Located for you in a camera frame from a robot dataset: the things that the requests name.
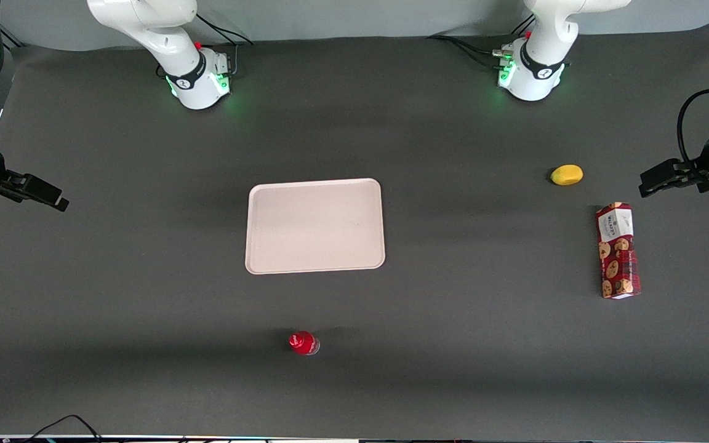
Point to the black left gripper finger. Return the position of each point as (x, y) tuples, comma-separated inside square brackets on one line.
[(662, 177)]

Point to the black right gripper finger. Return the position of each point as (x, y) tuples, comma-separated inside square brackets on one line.
[(44, 192)]

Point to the red coke bottle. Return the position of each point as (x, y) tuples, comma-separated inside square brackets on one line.
[(302, 342)]

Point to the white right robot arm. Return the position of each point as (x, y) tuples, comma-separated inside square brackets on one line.
[(145, 24)]

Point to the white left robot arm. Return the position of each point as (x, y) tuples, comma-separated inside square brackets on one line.
[(545, 55)]

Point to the beige plastic tray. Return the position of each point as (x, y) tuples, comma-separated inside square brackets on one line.
[(314, 226)]

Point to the red tartan cookie box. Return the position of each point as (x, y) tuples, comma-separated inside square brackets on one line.
[(618, 252)]

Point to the yellow lemon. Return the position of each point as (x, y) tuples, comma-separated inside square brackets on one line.
[(567, 175)]

